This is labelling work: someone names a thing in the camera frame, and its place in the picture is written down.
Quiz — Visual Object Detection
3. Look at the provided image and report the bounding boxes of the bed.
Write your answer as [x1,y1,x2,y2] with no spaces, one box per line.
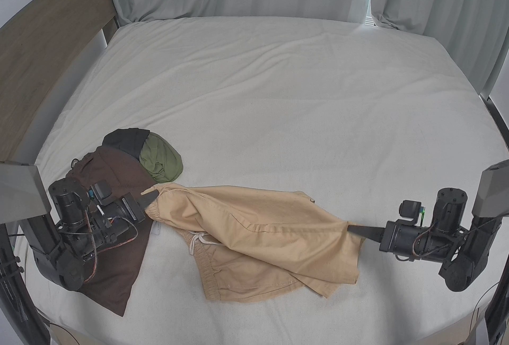
[0,0,509,345]

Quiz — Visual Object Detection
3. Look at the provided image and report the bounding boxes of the tan shorts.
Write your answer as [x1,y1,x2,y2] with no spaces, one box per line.
[142,182,367,301]

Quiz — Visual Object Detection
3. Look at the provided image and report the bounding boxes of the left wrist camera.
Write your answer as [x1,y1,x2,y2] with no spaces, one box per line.
[89,181,115,207]

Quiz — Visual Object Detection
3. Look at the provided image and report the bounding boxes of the black garment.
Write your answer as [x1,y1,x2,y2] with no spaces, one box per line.
[102,128,151,162]

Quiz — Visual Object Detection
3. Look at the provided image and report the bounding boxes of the brown shorts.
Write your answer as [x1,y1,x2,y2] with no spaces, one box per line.
[69,146,160,316]

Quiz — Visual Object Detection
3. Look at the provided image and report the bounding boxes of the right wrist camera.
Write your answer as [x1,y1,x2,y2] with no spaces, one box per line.
[399,199,427,225]

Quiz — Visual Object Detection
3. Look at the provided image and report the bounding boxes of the green garment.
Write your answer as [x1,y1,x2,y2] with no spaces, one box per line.
[139,132,185,183]

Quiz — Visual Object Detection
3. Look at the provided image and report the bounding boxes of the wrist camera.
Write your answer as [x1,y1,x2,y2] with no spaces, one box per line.
[399,199,427,225]
[89,181,115,207]

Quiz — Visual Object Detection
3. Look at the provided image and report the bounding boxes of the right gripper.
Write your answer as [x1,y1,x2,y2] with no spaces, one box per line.
[379,219,420,257]

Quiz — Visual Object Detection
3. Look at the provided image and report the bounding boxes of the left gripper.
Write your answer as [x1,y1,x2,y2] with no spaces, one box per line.
[99,193,146,236]

